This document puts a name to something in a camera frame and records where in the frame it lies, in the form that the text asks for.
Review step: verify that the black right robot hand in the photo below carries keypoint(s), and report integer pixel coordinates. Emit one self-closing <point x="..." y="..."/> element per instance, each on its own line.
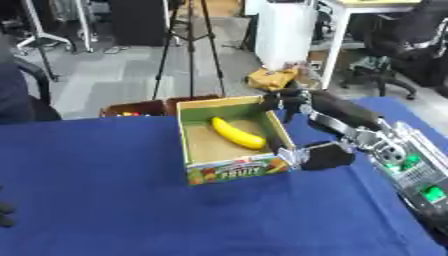
<point x="341" y="108"/>

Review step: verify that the black office chair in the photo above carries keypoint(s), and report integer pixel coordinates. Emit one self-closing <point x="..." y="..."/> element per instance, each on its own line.
<point x="402" y="46"/>

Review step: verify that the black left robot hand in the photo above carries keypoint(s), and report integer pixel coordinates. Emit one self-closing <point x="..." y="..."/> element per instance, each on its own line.
<point x="6" y="213"/>

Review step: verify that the tan paper bag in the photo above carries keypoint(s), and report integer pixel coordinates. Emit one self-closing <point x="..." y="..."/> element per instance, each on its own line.
<point x="273" y="78"/>

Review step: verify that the white stand with legs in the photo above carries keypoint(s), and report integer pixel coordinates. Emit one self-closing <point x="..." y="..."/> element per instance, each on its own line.
<point x="52" y="26"/>

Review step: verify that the brown cardboard box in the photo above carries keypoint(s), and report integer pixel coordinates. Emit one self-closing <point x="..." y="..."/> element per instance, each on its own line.
<point x="154" y="107"/>

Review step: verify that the white desk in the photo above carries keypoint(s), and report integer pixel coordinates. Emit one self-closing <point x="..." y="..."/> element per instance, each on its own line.
<point x="344" y="20"/>

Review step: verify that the black tripod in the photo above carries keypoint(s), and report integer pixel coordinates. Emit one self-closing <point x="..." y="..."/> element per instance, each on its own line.
<point x="189" y="46"/>

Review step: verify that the cardboard box with green inside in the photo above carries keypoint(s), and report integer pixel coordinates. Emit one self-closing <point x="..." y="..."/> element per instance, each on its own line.
<point x="224" y="140"/>

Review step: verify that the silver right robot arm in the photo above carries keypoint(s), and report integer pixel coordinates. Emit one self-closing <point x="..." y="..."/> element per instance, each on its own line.
<point x="408" y="166"/>

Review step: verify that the yellow toy banana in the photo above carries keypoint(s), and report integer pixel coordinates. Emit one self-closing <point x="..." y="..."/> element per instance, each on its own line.
<point x="236" y="133"/>

